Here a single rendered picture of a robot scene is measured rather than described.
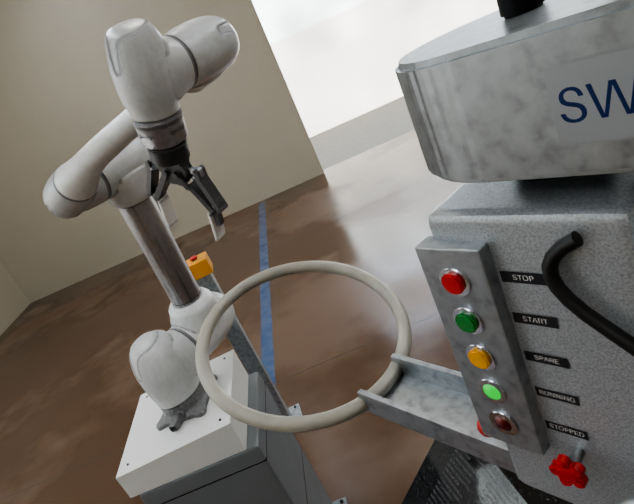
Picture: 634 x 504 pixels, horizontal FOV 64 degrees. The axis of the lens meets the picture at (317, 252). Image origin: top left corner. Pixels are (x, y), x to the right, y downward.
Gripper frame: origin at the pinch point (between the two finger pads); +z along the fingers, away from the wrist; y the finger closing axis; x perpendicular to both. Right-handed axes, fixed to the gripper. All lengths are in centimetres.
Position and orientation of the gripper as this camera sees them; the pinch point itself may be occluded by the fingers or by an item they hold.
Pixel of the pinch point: (194, 226)
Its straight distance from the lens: 112.3
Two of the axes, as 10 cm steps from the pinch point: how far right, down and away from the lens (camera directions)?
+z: 1.2, 7.7, 6.3
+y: 8.7, 2.2, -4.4
